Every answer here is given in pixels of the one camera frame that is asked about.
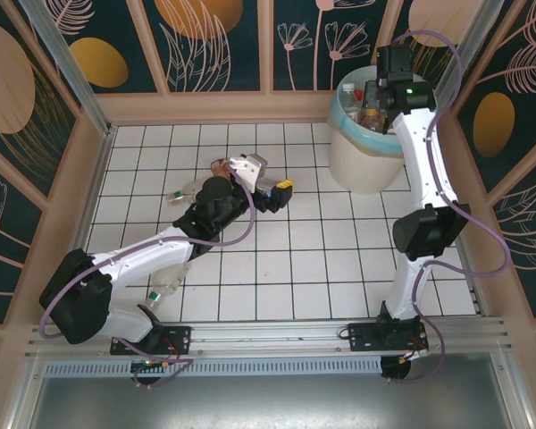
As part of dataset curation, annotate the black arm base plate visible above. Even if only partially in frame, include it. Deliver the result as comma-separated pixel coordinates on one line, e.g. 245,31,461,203
110,324,193,357
348,321,430,353

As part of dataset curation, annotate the beige waste bin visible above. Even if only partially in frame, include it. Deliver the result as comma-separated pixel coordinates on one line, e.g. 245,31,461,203
329,129,407,196

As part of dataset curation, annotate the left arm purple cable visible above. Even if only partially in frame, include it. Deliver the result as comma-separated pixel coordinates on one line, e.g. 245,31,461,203
39,160,256,389

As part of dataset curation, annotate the small circuit board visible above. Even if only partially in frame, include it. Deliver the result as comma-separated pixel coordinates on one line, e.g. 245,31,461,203
130,357,173,376

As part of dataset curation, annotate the grey metal sheet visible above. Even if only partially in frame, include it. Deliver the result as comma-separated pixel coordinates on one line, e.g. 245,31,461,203
6,352,536,429

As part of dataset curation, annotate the crushed brown label bottle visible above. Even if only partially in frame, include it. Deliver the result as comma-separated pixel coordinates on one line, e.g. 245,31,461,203
209,158,233,180

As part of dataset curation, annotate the aluminium corner post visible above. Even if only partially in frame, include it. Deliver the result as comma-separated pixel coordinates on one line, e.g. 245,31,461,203
437,0,506,106
18,0,117,138

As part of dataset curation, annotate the aluminium mounting rail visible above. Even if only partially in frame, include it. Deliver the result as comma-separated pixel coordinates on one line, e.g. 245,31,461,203
24,316,515,358

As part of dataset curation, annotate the clear bottle with green cap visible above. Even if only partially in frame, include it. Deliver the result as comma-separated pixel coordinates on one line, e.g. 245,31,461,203
147,261,193,312
167,178,206,206

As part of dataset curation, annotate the slotted grey cable duct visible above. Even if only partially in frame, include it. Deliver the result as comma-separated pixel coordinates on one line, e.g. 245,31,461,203
42,357,383,375

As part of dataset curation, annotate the yellow wire connector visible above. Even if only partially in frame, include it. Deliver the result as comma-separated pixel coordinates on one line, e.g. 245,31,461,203
399,348,430,366

